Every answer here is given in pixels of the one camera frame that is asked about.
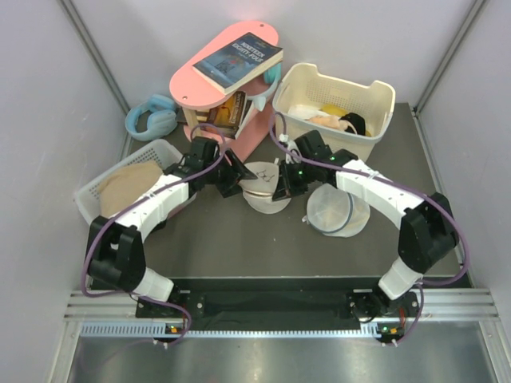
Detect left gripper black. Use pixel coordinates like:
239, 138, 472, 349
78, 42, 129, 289
203, 148, 256, 198

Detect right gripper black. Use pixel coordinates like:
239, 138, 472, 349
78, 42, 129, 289
273, 160, 317, 202

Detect beige trim mesh laundry bag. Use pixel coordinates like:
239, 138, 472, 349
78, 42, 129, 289
240, 161, 291, 215

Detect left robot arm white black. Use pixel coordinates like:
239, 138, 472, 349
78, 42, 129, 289
81, 136, 257, 317

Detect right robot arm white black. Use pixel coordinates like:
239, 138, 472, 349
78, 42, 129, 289
272, 130, 460, 316

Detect grey trim mesh laundry bag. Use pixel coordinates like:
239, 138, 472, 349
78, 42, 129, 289
303, 184, 370, 238

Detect cream plastic laundry basket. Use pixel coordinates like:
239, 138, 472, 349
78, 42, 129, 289
272, 63, 395, 160

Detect brown orange book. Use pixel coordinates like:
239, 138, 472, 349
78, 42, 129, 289
197, 91, 252, 139

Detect pink two-tier shelf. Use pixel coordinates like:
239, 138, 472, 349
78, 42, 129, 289
168, 20, 280, 163

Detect white plastic perforated basket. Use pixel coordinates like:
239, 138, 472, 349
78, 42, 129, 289
74, 139, 182, 223

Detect clothes pile in cream basket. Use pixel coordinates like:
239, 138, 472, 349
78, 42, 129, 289
288, 104, 372, 137

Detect blue headphones on floor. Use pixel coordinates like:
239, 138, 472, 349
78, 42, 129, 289
125, 94, 177, 142

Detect beige folded cloth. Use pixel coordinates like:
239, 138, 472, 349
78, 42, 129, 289
97, 160, 163, 218

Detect dark blue paperback book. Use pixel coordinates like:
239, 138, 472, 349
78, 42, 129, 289
192, 32, 283, 95

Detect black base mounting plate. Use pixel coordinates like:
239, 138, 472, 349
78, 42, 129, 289
135, 274, 424, 320

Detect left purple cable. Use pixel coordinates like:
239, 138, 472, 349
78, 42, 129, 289
81, 122, 227, 349

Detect purple cable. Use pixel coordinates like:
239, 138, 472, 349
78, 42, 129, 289
268, 112, 470, 349
81, 122, 227, 349

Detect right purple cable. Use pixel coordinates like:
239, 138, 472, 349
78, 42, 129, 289
268, 112, 470, 349

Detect grey slotted cable duct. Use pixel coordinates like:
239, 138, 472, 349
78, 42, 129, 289
79, 321, 404, 340

